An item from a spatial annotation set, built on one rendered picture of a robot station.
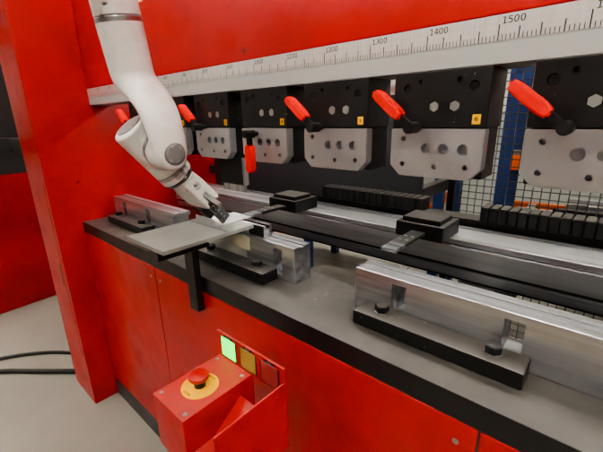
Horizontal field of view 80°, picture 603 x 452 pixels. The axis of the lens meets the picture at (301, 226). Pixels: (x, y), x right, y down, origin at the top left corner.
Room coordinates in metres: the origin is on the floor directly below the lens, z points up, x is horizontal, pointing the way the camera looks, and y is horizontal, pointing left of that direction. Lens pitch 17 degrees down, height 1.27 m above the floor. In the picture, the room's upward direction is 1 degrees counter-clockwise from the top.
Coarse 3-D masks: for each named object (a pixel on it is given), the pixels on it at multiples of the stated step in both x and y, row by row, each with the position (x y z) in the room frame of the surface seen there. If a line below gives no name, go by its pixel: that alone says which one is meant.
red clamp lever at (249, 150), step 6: (246, 132) 0.83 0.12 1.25; (252, 132) 0.85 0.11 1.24; (246, 138) 0.85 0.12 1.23; (246, 144) 0.84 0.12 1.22; (252, 144) 0.85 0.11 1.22; (246, 150) 0.84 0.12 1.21; (252, 150) 0.84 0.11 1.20; (246, 156) 0.84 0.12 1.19; (252, 156) 0.84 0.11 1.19; (246, 162) 0.84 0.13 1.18; (252, 162) 0.84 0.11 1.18; (246, 168) 0.84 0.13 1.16; (252, 168) 0.84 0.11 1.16
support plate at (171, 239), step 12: (168, 228) 0.91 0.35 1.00; (180, 228) 0.91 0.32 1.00; (192, 228) 0.91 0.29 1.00; (204, 228) 0.91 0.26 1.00; (228, 228) 0.90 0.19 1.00; (240, 228) 0.90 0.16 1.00; (252, 228) 0.93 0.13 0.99; (132, 240) 0.83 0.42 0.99; (144, 240) 0.81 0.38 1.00; (156, 240) 0.81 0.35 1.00; (168, 240) 0.81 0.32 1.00; (180, 240) 0.81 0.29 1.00; (192, 240) 0.81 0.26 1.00; (204, 240) 0.81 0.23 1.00; (156, 252) 0.75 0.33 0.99; (168, 252) 0.74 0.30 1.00
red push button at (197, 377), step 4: (200, 368) 0.60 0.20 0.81; (192, 372) 0.58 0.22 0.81; (196, 372) 0.58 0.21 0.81; (200, 372) 0.58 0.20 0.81; (204, 372) 0.58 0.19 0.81; (208, 372) 0.58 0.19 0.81; (188, 376) 0.57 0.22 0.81; (192, 376) 0.57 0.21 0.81; (196, 376) 0.57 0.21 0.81; (200, 376) 0.57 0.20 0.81; (204, 376) 0.57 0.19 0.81; (208, 376) 0.58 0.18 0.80; (188, 380) 0.57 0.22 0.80; (192, 380) 0.56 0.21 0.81; (196, 380) 0.56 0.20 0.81; (200, 380) 0.56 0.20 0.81; (204, 380) 0.56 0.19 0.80; (196, 384) 0.56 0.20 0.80; (200, 384) 0.57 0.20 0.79; (204, 384) 0.57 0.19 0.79; (196, 388) 0.57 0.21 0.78; (200, 388) 0.57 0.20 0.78
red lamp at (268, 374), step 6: (264, 366) 0.58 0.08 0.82; (270, 366) 0.56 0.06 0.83; (264, 372) 0.58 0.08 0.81; (270, 372) 0.56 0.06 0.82; (276, 372) 0.55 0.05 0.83; (264, 378) 0.58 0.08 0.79; (270, 378) 0.56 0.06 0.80; (276, 378) 0.55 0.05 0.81; (270, 384) 0.57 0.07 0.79; (276, 384) 0.55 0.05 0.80
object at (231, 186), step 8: (224, 160) 1.01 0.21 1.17; (232, 160) 0.99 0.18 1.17; (240, 160) 0.97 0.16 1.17; (224, 168) 1.01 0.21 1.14; (232, 168) 0.99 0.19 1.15; (240, 168) 0.97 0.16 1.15; (224, 176) 1.02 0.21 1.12; (232, 176) 0.99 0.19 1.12; (240, 176) 0.97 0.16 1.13; (248, 176) 0.98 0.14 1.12; (224, 184) 1.03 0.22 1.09; (232, 184) 1.01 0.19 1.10; (240, 184) 0.97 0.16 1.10; (248, 184) 0.98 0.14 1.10
